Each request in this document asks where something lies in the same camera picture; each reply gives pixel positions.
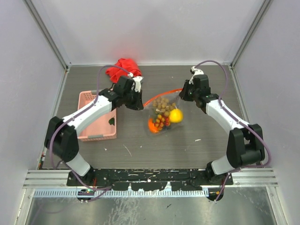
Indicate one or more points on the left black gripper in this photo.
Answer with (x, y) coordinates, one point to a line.
(137, 105)

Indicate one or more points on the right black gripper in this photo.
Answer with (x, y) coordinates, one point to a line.
(183, 94)

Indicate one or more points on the yellow pear fruit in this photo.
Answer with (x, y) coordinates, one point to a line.
(176, 116)

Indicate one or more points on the bunch of brown longans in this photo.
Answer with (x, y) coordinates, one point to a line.
(163, 106)

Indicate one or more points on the clear zip top bag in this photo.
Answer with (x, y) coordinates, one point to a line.
(172, 94)

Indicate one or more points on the pink perforated plastic basket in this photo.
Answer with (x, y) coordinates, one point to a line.
(99, 129)

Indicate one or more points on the orange persimmon with leaf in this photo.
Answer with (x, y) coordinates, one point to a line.
(151, 126)

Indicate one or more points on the dark purple grape bunch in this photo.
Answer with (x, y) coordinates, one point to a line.
(165, 128)

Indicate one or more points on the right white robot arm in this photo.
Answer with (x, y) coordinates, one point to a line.
(244, 145)

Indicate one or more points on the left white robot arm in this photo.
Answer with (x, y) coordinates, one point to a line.
(62, 134)

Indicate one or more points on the crumpled red cloth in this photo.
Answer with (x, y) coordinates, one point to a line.
(123, 67)

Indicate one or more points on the small green leaf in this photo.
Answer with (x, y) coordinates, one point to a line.
(112, 121)

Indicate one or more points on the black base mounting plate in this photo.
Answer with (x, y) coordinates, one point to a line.
(153, 179)

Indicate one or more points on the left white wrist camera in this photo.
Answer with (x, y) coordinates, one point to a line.
(137, 85)

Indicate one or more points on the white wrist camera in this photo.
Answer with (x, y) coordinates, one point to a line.
(137, 85)
(195, 72)

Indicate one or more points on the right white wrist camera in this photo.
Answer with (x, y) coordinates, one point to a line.
(195, 72)

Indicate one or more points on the grey slotted cable duct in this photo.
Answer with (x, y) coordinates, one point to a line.
(87, 193)

